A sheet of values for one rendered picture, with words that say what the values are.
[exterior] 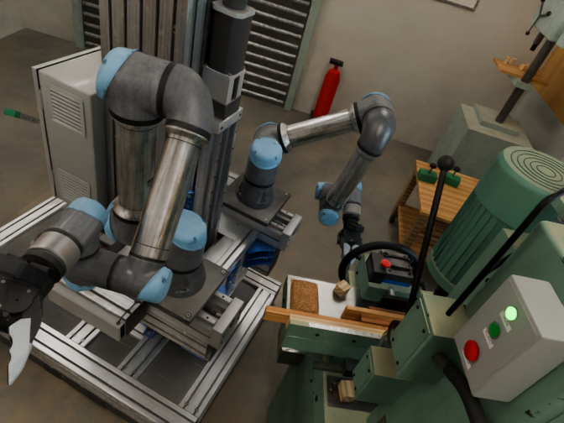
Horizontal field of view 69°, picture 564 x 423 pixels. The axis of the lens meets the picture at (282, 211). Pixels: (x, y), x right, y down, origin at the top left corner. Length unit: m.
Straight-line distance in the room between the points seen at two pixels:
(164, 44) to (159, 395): 1.24
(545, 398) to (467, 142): 2.72
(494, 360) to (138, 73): 0.78
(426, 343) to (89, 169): 1.08
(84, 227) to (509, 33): 3.69
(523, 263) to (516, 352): 0.16
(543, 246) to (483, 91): 3.53
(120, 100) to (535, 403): 0.87
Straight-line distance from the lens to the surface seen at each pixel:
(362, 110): 1.52
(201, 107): 0.87
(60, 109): 1.36
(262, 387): 2.07
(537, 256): 0.71
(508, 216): 0.87
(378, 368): 0.95
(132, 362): 1.81
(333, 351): 1.20
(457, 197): 2.74
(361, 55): 3.94
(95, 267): 0.90
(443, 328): 0.78
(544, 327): 0.61
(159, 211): 0.85
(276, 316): 1.13
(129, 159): 1.01
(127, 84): 0.90
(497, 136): 3.34
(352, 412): 1.21
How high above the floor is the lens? 1.83
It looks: 40 degrees down
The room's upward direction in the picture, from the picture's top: 18 degrees clockwise
